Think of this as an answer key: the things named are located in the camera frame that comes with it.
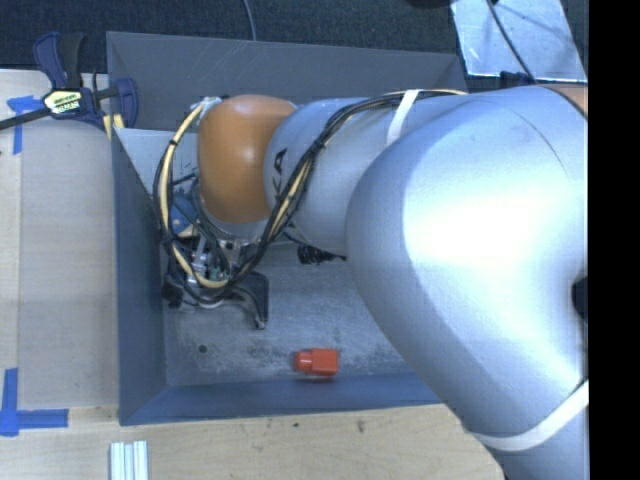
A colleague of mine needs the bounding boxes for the grey metal bin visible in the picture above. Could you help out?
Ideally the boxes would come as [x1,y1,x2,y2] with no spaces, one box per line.
[105,30,470,427]

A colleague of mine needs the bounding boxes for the pale wood board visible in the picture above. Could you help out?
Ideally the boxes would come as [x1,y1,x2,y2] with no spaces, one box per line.
[17,116,121,410]

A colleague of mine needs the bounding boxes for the red plastic block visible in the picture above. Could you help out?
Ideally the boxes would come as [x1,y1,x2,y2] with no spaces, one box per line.
[293,348,341,377]

